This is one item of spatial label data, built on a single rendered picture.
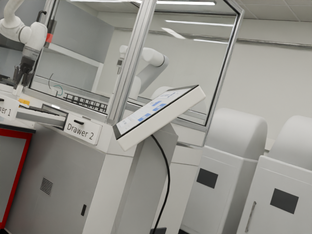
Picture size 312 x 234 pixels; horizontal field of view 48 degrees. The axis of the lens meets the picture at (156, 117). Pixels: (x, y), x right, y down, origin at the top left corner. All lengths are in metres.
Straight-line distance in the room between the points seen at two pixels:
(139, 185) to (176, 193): 1.22
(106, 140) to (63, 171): 0.37
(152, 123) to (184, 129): 1.27
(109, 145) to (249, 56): 3.64
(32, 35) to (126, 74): 0.62
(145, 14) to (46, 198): 1.21
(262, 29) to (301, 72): 0.87
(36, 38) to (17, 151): 0.71
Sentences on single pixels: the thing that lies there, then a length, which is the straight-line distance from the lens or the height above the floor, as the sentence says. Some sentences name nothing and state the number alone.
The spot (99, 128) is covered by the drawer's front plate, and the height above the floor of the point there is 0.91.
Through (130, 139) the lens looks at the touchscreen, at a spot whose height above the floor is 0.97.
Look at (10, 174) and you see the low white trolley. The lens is 2.39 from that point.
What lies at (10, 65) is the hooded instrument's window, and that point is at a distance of 3.01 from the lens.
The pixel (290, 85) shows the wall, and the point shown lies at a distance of 4.87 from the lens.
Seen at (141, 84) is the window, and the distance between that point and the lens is 1.95.
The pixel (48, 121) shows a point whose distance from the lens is 2.11.
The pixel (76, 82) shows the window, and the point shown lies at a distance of 2.19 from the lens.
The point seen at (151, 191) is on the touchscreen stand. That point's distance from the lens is 1.30.
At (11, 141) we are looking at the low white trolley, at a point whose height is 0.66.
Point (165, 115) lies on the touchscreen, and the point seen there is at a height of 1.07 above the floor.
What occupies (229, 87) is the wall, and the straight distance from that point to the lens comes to 5.20.
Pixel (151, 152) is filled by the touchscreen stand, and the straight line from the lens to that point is 1.27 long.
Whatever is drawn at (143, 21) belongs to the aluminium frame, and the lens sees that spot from 1.92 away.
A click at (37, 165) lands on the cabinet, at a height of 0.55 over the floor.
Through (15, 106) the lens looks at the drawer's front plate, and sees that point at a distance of 1.98.
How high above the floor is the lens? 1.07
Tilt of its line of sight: level
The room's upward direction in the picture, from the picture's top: 17 degrees clockwise
